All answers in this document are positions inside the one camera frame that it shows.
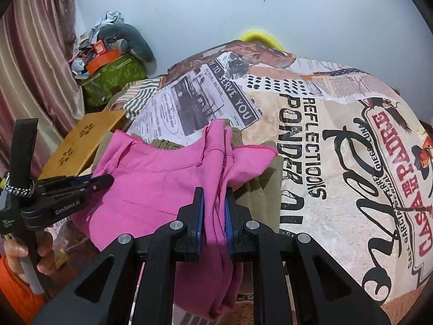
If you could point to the striped satin curtain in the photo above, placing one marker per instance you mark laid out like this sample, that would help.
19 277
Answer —
44 74

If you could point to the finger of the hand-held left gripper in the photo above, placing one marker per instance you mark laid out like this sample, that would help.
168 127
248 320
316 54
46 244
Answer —
81 176
98 182

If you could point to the pink pants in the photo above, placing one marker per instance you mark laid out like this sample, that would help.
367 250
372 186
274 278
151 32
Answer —
162 176

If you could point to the orange box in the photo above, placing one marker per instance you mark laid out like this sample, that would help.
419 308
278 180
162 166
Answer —
101 61

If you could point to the wooden board with flower cutouts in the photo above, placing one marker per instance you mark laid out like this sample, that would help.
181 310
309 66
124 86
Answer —
74 145

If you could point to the green leaf-print storage box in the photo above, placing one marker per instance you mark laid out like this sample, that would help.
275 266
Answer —
108 78

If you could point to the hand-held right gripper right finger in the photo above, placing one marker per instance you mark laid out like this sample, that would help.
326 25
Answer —
228 230

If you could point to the grey plush cushion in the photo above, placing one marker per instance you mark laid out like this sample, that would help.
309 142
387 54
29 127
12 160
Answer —
135 37

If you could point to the printed blanket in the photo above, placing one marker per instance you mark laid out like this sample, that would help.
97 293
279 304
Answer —
338 176

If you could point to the green striped cloth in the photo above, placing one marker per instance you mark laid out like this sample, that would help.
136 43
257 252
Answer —
142 94

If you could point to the person's left hand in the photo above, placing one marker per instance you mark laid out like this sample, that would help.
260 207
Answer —
45 250

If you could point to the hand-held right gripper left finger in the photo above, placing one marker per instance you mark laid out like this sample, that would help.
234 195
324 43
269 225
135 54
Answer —
200 223

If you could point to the yellow pillow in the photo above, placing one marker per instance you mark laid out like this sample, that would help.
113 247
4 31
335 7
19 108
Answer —
257 35

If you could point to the olive green pants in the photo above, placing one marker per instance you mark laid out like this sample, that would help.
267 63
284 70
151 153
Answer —
264 189

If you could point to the crumpled silver paper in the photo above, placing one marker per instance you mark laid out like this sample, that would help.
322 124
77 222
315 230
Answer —
106 20

